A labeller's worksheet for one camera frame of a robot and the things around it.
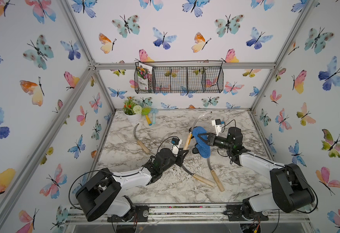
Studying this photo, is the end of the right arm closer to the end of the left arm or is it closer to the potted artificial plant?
the end of the left arm

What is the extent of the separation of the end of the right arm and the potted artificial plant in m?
0.52

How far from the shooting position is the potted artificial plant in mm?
1027

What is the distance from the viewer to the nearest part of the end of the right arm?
671mm
